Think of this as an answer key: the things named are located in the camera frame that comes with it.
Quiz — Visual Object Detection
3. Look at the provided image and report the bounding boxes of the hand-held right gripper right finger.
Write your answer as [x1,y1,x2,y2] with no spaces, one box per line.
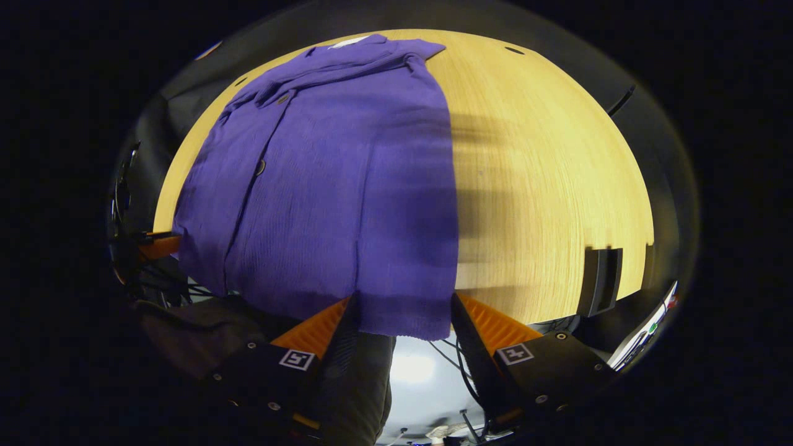
[450,292,621,429]

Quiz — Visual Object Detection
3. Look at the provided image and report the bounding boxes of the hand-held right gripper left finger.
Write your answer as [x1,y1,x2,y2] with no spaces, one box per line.
[206,295,361,437]

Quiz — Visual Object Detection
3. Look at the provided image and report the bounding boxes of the purple knit cardigan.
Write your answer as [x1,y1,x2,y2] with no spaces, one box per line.
[172,34,459,341]

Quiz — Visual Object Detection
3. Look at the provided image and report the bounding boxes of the person's dark trousers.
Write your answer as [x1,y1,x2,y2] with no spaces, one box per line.
[322,331,397,446]

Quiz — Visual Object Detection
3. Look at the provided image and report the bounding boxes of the black stand pole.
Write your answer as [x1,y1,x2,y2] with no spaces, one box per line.
[607,85,637,117]

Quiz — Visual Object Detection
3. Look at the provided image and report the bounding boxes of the bundle of black cables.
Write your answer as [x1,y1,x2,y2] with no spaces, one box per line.
[139,263,230,304]

